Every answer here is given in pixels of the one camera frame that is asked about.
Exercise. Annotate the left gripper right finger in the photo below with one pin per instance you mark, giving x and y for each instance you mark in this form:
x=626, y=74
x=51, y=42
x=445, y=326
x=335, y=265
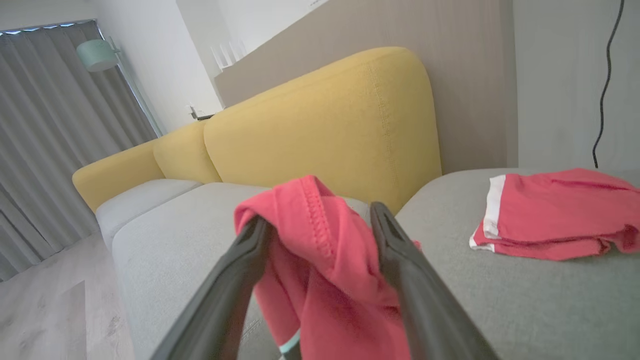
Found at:
x=425, y=310

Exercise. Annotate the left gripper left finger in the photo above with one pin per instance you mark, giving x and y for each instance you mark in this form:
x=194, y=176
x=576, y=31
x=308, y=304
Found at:
x=225, y=300

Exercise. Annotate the red numbered basketball jersey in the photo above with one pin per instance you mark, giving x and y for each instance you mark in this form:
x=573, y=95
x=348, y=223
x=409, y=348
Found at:
x=330, y=280

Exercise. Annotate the red shorts with white stripe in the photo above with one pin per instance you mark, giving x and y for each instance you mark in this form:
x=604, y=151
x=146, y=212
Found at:
x=555, y=215

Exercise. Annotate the grey sofa seat cushion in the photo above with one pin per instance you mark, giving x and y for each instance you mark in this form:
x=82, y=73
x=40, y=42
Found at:
x=145, y=200
x=185, y=250

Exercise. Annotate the large grey sofa ottoman cushion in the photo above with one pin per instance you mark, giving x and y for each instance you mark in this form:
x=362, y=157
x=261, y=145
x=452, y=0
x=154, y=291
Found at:
x=525, y=300

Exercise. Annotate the small yellow sofa backrest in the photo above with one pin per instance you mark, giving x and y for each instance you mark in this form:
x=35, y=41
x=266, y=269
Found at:
x=185, y=155

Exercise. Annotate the yellow sofa armrest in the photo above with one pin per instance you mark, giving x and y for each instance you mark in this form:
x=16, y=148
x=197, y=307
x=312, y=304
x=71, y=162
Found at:
x=115, y=175

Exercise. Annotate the large yellow sofa backrest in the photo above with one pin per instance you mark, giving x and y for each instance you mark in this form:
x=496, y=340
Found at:
x=325, y=125

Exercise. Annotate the grey pleated curtain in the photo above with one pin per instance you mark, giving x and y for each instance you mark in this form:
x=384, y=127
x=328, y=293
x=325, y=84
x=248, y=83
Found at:
x=45, y=150

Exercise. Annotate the floor lamp mint shade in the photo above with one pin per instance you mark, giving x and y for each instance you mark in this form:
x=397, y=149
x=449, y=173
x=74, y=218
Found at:
x=97, y=55

